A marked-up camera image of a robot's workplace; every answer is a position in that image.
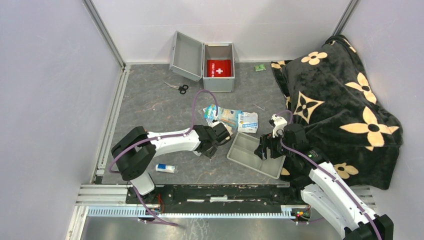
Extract black floral blanket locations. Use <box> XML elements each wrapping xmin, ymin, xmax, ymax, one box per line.
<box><xmin>270</xmin><ymin>34</ymin><xmax>403</xmax><ymax>190</ymax></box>

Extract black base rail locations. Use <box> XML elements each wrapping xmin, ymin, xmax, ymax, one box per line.
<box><xmin>141</xmin><ymin>184</ymin><xmax>307</xmax><ymax>214</ymax></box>

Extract red first aid pouch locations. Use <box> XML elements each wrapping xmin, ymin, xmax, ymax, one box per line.
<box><xmin>206</xmin><ymin>59</ymin><xmax>232</xmax><ymax>78</ymax></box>

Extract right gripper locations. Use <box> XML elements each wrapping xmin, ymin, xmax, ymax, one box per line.
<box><xmin>253</xmin><ymin>128</ymin><xmax>295</xmax><ymax>161</ymax></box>

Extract blue white small box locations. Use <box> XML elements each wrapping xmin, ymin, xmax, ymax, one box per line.
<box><xmin>155</xmin><ymin>163</ymin><xmax>177</xmax><ymax>174</ymax></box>

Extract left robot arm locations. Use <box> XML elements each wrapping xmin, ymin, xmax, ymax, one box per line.
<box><xmin>110</xmin><ymin>121</ymin><xmax>232</xmax><ymax>204</ymax></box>

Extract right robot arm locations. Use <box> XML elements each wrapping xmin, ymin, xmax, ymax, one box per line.
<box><xmin>254</xmin><ymin>123</ymin><xmax>394</xmax><ymax>240</ymax></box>

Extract black handled scissors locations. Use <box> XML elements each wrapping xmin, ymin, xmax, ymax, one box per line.
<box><xmin>164</xmin><ymin>81</ymin><xmax>189</xmax><ymax>95</ymax></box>

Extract grey metal case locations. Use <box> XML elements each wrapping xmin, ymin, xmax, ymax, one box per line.
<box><xmin>169</xmin><ymin>31</ymin><xmax>236</xmax><ymax>93</ymax></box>

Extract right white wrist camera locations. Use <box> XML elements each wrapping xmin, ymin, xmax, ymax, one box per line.
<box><xmin>269</xmin><ymin>114</ymin><xmax>288</xmax><ymax>138</ymax></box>

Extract grey divider tray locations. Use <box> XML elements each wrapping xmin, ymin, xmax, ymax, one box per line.
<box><xmin>226</xmin><ymin>132</ymin><xmax>286</xmax><ymax>179</ymax></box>

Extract blue cotton ball bag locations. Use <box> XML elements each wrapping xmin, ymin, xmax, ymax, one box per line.
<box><xmin>202</xmin><ymin>104</ymin><xmax>242</xmax><ymax>129</ymax></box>

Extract white gauze packet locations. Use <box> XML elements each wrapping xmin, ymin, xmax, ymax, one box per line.
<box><xmin>237</xmin><ymin>112</ymin><xmax>259</xmax><ymax>134</ymax></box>

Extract small green packet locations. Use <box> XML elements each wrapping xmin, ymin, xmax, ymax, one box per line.
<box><xmin>254</xmin><ymin>64</ymin><xmax>266</xmax><ymax>72</ymax></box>

